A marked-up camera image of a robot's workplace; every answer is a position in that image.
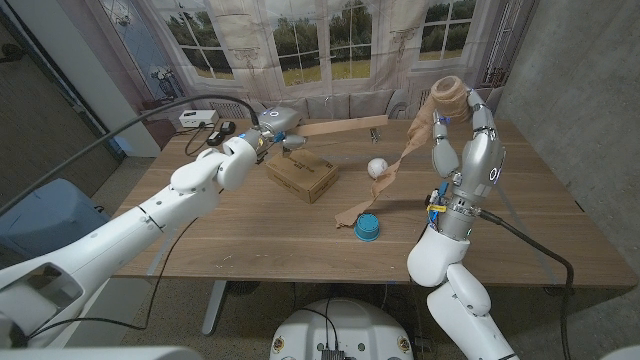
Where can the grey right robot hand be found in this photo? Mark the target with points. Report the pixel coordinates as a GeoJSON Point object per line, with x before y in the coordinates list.
{"type": "Point", "coordinates": [480, 160]}

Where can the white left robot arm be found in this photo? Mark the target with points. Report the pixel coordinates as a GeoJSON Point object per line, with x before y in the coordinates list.
{"type": "Point", "coordinates": [125, 235]}

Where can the printed window scene backdrop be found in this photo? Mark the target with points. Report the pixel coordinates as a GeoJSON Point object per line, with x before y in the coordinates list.
{"type": "Point", "coordinates": [325, 50]}

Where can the small blue-lidded container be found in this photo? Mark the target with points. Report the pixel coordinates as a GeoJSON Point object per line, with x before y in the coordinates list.
{"type": "Point", "coordinates": [367, 229]}

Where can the brown cardboard box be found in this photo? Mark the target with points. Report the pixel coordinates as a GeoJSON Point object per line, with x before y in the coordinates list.
{"type": "Point", "coordinates": [305, 177]}

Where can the white robot body edge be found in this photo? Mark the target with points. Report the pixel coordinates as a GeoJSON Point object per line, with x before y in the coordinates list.
{"type": "Point", "coordinates": [100, 355]}

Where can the tan elastic arm wrap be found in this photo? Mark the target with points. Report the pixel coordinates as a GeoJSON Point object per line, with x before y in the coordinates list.
{"type": "Point", "coordinates": [450, 97]}

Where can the white power strip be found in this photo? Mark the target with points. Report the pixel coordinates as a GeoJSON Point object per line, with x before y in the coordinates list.
{"type": "Point", "coordinates": [197, 118]}

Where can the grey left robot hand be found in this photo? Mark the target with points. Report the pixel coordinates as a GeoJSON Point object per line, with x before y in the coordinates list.
{"type": "Point", "coordinates": [280, 119]}

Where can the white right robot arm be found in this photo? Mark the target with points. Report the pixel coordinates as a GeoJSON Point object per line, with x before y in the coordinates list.
{"type": "Point", "coordinates": [440, 260]}

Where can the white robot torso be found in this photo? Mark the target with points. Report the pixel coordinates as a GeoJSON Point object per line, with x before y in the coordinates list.
{"type": "Point", "coordinates": [345, 325]}

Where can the white baseball red stitching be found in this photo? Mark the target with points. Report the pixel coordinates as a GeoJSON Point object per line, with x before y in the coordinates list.
{"type": "Point", "coordinates": [376, 167]}

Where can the grey metal table leg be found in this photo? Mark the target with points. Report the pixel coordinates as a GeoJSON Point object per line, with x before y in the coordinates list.
{"type": "Point", "coordinates": [214, 305]}

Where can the wooden strip with metal brackets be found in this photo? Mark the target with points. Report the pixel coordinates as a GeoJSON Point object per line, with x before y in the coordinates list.
{"type": "Point", "coordinates": [345, 125]}

